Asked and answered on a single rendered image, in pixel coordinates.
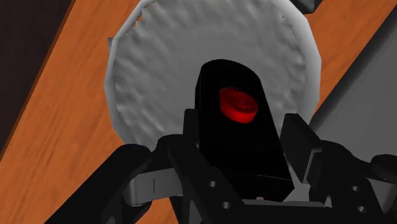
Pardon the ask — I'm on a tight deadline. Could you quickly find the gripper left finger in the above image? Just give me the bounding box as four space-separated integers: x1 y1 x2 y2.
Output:
45 108 249 224

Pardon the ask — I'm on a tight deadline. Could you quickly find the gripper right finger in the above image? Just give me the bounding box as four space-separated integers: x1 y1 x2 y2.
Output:
280 113 397 224

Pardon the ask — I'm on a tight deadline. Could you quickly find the black device with red button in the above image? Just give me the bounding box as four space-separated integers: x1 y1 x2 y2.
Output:
194 59 295 203

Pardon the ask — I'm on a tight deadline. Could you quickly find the grey flat box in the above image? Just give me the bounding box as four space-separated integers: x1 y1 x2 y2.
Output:
308 17 397 164

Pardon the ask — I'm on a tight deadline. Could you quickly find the white round plate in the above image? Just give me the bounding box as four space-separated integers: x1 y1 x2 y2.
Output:
104 0 323 152

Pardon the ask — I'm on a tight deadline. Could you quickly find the wooden table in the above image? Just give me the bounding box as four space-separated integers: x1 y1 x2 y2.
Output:
0 0 397 224

